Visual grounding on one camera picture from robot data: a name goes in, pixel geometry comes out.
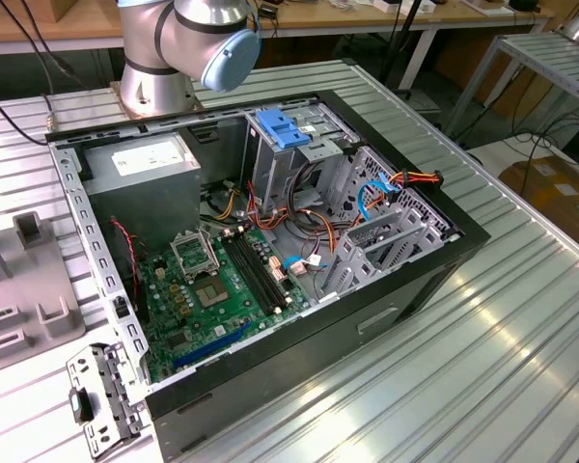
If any orange black wire bundle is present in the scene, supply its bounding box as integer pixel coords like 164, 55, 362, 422
243, 177, 348, 257

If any thin cable metal plug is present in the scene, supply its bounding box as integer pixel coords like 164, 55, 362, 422
0, 0, 59, 132

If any red orange power wire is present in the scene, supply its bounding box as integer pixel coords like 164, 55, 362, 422
388, 168, 445, 194

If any grey metal drive cage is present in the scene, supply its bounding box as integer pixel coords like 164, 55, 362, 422
243, 103, 361, 213

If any grey metal disk bay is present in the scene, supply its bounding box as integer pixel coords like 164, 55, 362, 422
317, 147, 464, 304

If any small brown cardboard box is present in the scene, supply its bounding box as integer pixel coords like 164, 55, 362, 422
50, 0, 78, 23

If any blue expansion slot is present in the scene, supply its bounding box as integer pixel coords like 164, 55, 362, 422
172, 321, 252, 372

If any wooden desk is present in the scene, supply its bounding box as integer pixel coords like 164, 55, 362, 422
0, 0, 556, 57

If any blue plastic drive latch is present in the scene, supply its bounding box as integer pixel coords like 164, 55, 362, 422
257, 108, 311, 150

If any black open PC case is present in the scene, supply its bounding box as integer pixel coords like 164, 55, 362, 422
44, 89, 492, 462

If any blue data wire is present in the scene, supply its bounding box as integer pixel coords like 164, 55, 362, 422
355, 172, 400, 226

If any yellow orange wire bundle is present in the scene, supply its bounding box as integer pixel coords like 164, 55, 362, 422
215, 185, 246, 222

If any metal socket cover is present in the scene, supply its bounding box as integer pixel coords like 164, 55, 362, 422
169, 229, 222, 285

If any grey parts rack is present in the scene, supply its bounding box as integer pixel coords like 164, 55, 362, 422
0, 211, 89, 378

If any metal rear slot bracket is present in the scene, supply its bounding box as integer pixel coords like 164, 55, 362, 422
65, 341, 152, 460

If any metal slat side table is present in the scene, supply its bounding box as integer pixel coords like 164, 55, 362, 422
446, 32, 579, 141

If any black tripod stand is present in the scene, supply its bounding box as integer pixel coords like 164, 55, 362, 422
379, 0, 428, 93

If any white connector blue wire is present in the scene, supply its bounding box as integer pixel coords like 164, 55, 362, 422
283, 255, 327, 277

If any black plastic latch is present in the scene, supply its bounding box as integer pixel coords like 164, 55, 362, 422
69, 389, 97, 425

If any green motherboard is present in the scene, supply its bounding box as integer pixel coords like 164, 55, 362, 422
137, 226, 313, 385

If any grey power supply unit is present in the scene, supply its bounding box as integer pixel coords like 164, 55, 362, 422
79, 132, 203, 252

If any black RAM slot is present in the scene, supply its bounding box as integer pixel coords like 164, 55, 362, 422
241, 230, 293, 308
224, 234, 280, 317
235, 231, 289, 311
230, 233, 284, 313

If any brown cardboard floor box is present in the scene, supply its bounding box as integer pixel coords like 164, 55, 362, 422
497, 154, 579, 242

